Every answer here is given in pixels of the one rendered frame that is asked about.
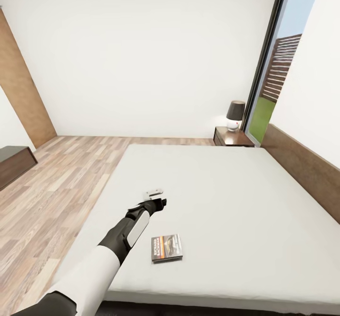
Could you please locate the hardback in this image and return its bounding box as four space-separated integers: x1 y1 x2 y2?
152 234 183 262

